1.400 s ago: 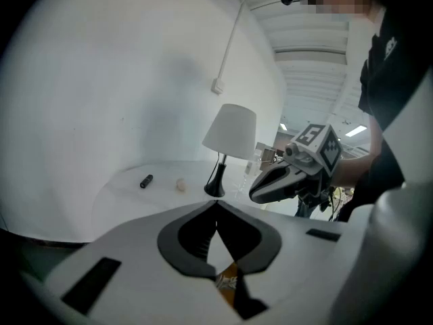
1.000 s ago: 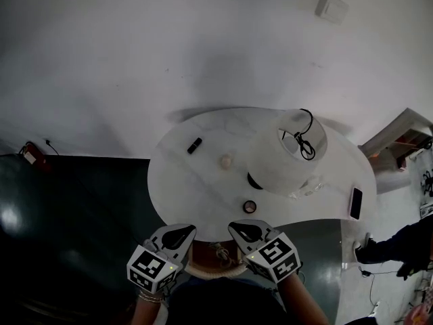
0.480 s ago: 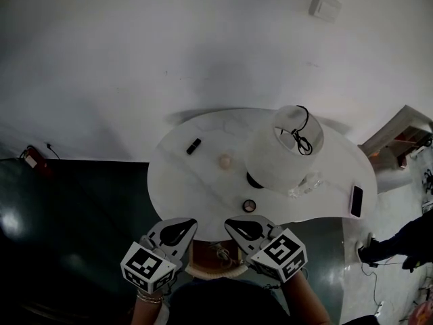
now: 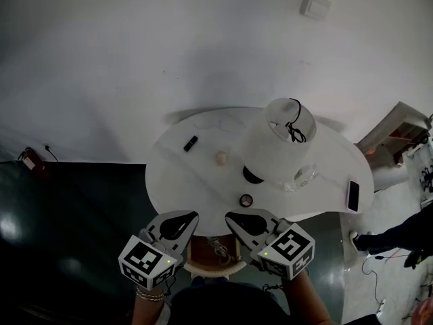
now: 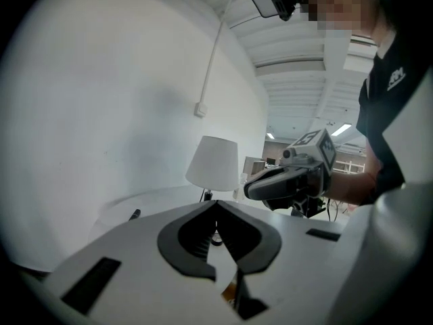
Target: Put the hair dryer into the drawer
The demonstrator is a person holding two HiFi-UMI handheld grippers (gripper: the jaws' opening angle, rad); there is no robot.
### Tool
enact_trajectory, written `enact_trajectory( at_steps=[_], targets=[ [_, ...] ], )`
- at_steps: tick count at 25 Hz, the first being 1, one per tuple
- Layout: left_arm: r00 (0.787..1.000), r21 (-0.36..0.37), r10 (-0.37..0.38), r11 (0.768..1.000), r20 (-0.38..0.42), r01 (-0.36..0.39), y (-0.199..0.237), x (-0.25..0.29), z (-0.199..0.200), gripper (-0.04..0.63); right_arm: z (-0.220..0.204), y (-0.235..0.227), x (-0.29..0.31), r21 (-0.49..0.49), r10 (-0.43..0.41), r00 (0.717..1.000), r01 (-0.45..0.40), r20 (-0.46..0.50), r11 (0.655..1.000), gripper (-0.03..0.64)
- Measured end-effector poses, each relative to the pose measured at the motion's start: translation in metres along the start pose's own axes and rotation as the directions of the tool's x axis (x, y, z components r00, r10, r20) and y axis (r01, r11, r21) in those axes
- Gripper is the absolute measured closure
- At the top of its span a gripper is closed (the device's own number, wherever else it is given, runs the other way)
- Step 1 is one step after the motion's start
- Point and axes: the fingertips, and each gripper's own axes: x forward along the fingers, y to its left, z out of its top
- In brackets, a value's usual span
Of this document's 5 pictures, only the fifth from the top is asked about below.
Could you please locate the rectangular ceiling light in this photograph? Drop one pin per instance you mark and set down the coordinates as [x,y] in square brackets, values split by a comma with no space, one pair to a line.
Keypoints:
[270,135]
[341,129]

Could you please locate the round black compact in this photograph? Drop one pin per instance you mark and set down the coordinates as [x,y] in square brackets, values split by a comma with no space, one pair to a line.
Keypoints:
[216,241]

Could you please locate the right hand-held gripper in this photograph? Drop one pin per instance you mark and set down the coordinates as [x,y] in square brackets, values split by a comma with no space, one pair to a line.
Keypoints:
[326,151]

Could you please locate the white round table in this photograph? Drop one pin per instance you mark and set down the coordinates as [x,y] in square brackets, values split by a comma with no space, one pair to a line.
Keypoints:
[152,203]

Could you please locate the black lipstick tube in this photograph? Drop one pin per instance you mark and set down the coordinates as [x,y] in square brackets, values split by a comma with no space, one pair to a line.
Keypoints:
[134,214]

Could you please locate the white wall switch box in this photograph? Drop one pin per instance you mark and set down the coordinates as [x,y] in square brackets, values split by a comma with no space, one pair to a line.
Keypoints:
[200,109]

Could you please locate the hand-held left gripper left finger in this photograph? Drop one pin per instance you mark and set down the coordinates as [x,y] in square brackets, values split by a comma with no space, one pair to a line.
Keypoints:
[135,283]

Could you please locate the person's head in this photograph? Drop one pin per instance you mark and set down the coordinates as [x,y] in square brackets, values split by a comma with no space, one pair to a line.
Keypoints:
[345,5]

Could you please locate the person's right forearm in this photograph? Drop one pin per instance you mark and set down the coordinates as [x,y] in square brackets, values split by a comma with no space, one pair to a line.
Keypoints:
[352,185]

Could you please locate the wooden shelving unit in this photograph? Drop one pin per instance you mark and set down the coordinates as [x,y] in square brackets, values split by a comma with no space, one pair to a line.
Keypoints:
[255,166]

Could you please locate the white wall conduit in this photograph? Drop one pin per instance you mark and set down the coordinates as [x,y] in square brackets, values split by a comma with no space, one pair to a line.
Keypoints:
[213,53]

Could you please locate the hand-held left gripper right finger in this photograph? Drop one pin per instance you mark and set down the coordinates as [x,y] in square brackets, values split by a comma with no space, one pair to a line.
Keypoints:
[304,276]

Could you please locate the white shade table lamp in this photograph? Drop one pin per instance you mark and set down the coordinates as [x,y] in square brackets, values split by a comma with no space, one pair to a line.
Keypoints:
[213,164]

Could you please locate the black head-mounted camera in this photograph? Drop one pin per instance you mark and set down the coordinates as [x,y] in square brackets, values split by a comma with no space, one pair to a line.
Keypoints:
[283,2]

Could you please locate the large wooden drawer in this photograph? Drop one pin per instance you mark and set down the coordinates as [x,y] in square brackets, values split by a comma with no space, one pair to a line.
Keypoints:
[228,291]

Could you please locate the person's black shirt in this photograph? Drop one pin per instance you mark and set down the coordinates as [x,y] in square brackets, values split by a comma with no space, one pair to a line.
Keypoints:
[389,113]

